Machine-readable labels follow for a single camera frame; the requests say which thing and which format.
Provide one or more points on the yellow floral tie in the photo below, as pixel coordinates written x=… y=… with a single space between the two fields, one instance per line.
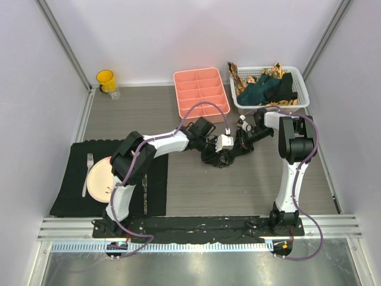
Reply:
x=240 y=84

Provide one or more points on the silver fork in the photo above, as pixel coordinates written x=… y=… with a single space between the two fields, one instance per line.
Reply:
x=89 y=165

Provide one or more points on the knife with patterned handle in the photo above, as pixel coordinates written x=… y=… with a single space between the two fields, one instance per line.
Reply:
x=145 y=194

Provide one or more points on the teal green tie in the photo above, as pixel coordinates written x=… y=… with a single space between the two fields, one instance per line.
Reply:
x=253 y=94

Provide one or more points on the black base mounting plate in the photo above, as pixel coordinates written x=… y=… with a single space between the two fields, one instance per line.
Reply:
x=198 y=229

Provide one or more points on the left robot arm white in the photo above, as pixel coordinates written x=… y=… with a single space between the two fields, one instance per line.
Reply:
x=133 y=158

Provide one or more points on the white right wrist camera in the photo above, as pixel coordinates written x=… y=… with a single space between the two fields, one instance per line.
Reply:
x=243 y=124

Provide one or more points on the aluminium frame rail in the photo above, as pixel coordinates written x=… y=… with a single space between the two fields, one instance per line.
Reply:
x=75 y=235

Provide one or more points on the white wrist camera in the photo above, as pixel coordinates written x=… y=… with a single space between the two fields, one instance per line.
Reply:
x=243 y=124
x=224 y=142

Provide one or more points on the pink and cream plate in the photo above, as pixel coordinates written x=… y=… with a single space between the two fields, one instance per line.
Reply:
x=100 y=181

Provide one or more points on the clear small glass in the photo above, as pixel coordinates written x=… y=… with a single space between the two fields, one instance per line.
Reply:
x=114 y=94

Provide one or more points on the yellow plastic cup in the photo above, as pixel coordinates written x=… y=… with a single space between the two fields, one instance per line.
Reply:
x=107 y=81

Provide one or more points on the pink divided organizer tray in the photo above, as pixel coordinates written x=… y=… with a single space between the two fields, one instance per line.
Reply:
x=200 y=93

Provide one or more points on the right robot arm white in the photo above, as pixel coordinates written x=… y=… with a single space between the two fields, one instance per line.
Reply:
x=297 y=145

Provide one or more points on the dark patterned necktie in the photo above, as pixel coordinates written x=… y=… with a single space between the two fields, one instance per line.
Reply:
x=220 y=159

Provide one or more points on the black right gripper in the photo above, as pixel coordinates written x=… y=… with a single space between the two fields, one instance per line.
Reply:
x=241 y=142

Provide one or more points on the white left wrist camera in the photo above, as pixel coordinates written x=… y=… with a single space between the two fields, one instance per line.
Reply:
x=224 y=142

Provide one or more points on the white plastic basket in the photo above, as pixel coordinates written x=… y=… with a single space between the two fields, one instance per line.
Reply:
x=298 y=86

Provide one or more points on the black tie in basket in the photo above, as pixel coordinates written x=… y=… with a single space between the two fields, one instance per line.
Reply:
x=282 y=91

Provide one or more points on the black scalloped placemat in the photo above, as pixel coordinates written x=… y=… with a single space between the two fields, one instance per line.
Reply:
x=70 y=203

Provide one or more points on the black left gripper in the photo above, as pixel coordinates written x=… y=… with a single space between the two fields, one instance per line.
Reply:
x=209 y=158

